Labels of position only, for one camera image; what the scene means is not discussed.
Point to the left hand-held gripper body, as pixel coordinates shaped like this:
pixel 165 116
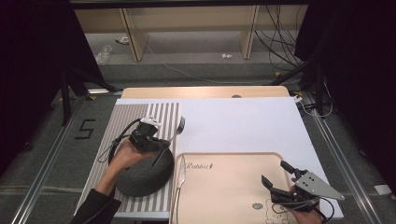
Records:
pixel 144 137

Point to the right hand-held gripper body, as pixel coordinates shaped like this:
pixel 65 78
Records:
pixel 308 186

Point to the silver fork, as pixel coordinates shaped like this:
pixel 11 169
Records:
pixel 180 124

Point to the silver knife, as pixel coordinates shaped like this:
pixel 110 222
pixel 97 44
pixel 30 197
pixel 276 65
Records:
pixel 181 174

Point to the dark grey round plate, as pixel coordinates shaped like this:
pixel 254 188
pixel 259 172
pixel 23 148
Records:
pixel 143 180

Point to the beige plastic tray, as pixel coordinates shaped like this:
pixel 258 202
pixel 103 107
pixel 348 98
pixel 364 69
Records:
pixel 224 193

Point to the person's left hand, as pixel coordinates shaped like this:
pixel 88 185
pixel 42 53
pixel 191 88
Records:
pixel 127 155

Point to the person's right hand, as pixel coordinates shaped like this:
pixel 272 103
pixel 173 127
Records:
pixel 308 217

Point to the striped woven placemat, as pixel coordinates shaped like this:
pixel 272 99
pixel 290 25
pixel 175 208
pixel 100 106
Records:
pixel 130 112

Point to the white board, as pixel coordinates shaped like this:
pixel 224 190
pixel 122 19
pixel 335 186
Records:
pixel 243 124

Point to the white plug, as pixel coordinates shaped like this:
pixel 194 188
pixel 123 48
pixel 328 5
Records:
pixel 297 99

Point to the white tape piece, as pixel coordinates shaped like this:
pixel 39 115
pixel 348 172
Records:
pixel 383 189

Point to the black metal stand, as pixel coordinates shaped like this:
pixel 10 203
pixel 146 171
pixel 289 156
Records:
pixel 65 99
pixel 319 87

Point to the clear plastic bag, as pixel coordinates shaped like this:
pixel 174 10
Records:
pixel 104 55

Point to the small grey floor item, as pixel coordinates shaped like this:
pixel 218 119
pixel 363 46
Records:
pixel 124 39

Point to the small white floor scrap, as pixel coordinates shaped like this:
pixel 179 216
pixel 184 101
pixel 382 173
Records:
pixel 226 56

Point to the black curtain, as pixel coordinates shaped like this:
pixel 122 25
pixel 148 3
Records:
pixel 358 62
pixel 31 62

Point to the aluminium floor rail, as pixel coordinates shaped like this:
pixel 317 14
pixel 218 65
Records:
pixel 342 161
pixel 46 161

